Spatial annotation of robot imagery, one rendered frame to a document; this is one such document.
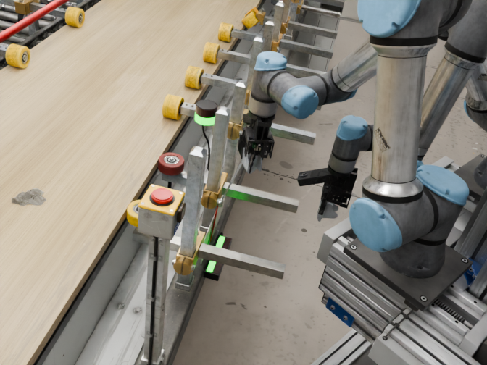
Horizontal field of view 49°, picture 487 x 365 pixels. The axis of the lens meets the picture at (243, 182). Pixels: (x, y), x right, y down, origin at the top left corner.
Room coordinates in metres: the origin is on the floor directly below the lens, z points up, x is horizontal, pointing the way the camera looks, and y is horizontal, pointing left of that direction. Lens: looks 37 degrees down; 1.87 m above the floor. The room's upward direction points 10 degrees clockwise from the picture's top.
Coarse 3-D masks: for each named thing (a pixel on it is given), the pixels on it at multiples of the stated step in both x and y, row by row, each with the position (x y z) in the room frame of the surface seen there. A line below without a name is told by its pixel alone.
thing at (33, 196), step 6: (24, 192) 1.05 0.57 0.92; (30, 192) 1.06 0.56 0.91; (36, 192) 1.07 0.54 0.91; (42, 192) 1.08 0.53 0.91; (12, 198) 1.03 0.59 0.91; (18, 198) 1.03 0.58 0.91; (24, 198) 1.04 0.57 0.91; (30, 198) 1.04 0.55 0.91; (36, 198) 1.04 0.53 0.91; (42, 198) 1.05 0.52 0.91; (24, 204) 1.02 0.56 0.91; (36, 204) 1.03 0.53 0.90
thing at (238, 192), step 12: (168, 180) 1.31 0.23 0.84; (180, 180) 1.31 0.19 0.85; (204, 180) 1.31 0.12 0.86; (228, 192) 1.29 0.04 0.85; (240, 192) 1.29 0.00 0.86; (252, 192) 1.30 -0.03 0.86; (264, 192) 1.31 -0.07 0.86; (264, 204) 1.28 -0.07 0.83; (276, 204) 1.28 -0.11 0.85; (288, 204) 1.27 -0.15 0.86
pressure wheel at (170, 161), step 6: (162, 156) 1.34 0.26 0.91; (168, 156) 1.34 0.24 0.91; (174, 156) 1.35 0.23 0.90; (180, 156) 1.35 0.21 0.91; (162, 162) 1.31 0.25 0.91; (168, 162) 1.31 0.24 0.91; (174, 162) 1.32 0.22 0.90; (180, 162) 1.32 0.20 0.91; (162, 168) 1.30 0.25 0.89; (168, 168) 1.29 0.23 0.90; (174, 168) 1.29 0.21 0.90; (180, 168) 1.31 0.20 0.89; (168, 174) 1.29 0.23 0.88; (174, 174) 1.29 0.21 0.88; (168, 186) 1.33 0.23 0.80
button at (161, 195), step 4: (160, 188) 0.78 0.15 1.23; (164, 188) 0.78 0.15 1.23; (152, 192) 0.77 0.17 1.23; (156, 192) 0.77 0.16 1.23; (160, 192) 0.77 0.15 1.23; (164, 192) 0.77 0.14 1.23; (168, 192) 0.77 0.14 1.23; (152, 196) 0.76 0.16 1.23; (156, 196) 0.76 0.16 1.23; (160, 196) 0.76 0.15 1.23; (164, 196) 0.76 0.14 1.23; (168, 196) 0.76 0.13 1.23; (172, 196) 0.77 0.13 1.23; (156, 200) 0.75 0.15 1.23; (160, 200) 0.75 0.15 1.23; (164, 200) 0.75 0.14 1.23; (168, 200) 0.75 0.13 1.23
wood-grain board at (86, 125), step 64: (128, 0) 2.63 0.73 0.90; (192, 0) 2.79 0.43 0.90; (256, 0) 2.97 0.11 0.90; (64, 64) 1.83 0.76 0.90; (128, 64) 1.92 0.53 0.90; (192, 64) 2.02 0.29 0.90; (0, 128) 1.34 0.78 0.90; (64, 128) 1.40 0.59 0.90; (128, 128) 1.47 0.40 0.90; (0, 192) 1.06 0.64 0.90; (64, 192) 1.10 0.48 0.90; (128, 192) 1.15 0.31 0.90; (0, 256) 0.84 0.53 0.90; (64, 256) 0.87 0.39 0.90; (0, 320) 0.67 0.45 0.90
